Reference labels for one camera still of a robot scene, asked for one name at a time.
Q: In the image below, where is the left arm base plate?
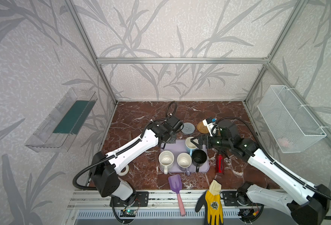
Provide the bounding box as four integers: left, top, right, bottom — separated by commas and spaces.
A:
111, 191, 149, 207

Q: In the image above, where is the yellow black work glove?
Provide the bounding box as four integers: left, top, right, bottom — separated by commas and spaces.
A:
195, 180, 224, 225

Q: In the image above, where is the purple pink scoop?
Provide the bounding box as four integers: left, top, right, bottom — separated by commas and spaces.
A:
168, 174, 186, 217

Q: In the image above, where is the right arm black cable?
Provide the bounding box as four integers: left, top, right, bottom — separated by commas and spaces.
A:
211, 116, 331, 223

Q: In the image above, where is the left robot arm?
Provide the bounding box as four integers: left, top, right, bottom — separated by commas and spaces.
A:
89, 115, 183, 201

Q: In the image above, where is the green circuit board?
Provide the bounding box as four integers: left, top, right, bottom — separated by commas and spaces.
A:
119, 209, 137, 218

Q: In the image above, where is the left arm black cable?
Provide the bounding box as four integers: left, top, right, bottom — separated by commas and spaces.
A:
72, 101, 178, 224

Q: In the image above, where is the blue-grey woven coaster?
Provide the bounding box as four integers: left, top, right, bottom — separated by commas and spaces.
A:
181, 122, 195, 135

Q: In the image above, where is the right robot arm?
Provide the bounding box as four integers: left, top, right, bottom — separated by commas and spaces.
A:
191, 131, 331, 225

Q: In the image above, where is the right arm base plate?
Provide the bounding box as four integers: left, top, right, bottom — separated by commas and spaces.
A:
220, 190, 262, 208

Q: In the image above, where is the rattan coaster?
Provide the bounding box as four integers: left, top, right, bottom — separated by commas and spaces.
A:
196, 121, 209, 134

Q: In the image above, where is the small brown brush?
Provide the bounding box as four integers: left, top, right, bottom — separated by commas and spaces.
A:
128, 131, 132, 141

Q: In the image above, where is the clear plastic wall bin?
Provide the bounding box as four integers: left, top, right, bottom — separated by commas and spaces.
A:
25, 88, 98, 153

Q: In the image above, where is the white wire mesh basket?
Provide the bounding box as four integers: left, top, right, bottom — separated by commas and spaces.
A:
257, 85, 327, 153

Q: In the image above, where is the lavender mug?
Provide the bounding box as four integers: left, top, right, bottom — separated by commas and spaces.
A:
177, 153, 192, 176

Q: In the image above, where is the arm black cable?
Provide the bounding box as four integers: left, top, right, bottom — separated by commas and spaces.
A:
72, 101, 178, 224
211, 116, 331, 223

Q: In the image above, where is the white speckled mug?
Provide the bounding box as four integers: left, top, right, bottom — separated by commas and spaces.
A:
158, 151, 174, 174

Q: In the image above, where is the white tape roll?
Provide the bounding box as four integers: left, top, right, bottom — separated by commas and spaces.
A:
118, 165, 129, 176

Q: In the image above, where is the black mug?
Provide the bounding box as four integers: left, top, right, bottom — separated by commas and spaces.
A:
191, 150, 208, 173

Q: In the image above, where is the light blue mug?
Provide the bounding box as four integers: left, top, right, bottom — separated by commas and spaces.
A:
185, 136, 199, 156

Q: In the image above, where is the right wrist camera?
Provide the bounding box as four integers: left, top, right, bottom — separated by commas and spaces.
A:
203, 118, 217, 137

